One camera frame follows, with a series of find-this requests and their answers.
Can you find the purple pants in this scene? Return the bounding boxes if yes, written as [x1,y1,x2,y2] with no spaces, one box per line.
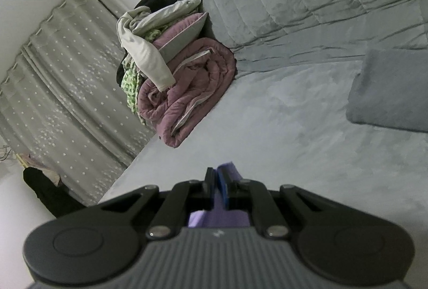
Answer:
[187,162,250,228]

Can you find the green patterned garment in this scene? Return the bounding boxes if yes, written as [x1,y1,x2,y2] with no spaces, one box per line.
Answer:
[117,49,147,125]

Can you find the grey pillow on pile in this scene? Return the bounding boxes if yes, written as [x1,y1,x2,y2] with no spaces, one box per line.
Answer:
[131,0,208,63]

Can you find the grey star curtain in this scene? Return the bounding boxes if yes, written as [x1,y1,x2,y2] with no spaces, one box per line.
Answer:
[1,0,155,205]

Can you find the black hanging garment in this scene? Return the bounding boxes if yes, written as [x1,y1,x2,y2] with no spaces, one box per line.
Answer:
[23,167,86,218]

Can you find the cream white garment on pile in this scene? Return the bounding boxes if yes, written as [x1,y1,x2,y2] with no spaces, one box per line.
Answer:
[116,6,175,91]

